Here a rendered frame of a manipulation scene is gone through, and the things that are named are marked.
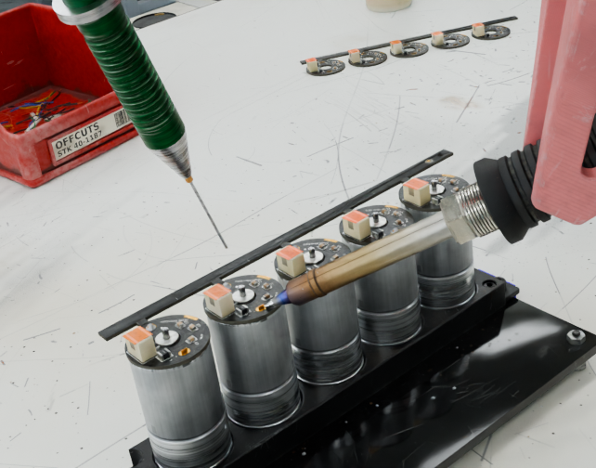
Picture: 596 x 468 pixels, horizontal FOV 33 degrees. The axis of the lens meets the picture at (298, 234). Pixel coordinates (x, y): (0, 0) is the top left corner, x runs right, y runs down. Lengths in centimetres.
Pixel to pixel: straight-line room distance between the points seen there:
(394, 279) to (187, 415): 8
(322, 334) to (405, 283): 4
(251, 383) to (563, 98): 13
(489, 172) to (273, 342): 8
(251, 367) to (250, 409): 2
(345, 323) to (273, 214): 16
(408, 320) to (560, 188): 10
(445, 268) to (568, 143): 11
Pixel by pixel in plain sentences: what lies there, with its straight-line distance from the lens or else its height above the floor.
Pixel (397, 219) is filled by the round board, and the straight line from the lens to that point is 33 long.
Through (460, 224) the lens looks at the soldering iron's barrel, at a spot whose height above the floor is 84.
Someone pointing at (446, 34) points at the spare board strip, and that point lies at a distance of 67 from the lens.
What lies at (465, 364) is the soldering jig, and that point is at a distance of 35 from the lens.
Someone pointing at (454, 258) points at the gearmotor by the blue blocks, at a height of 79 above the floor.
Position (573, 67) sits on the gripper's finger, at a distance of 24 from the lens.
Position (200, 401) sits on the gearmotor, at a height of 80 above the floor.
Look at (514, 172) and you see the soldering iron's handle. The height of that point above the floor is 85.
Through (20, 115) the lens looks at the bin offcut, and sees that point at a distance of 65.
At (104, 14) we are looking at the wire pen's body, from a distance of 22.
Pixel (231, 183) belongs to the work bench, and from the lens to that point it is 51.
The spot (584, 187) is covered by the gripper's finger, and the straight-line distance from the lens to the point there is 26.
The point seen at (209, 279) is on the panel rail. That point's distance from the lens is 32.
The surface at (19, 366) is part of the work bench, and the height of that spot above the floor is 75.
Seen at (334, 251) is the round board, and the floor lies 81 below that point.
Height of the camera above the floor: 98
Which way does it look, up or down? 30 degrees down
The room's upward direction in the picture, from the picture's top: 8 degrees counter-clockwise
